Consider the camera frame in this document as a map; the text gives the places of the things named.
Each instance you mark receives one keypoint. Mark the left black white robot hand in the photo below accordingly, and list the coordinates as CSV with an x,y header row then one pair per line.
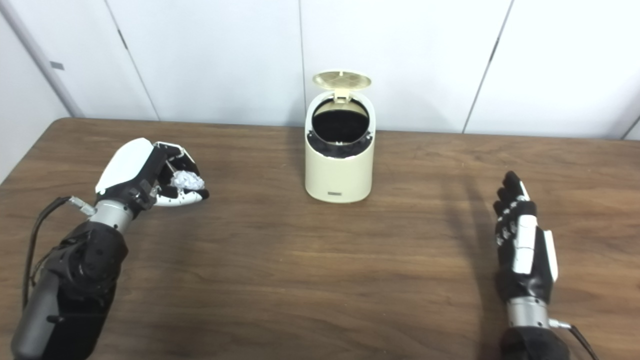
x,y
125,162

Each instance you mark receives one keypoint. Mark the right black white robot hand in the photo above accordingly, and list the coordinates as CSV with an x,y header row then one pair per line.
x,y
525,250

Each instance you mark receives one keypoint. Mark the white paper ball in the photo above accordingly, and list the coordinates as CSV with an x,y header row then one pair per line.
x,y
187,180

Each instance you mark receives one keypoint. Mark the cream-colored round bin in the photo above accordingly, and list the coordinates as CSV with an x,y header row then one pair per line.
x,y
337,172

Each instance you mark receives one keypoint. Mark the cream round bin lid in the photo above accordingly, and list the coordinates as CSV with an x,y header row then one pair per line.
x,y
342,80

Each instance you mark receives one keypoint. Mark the small grey wall label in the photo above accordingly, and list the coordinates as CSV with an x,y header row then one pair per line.
x,y
57,65

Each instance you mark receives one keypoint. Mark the grey wall post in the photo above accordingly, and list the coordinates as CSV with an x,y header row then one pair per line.
x,y
35,55

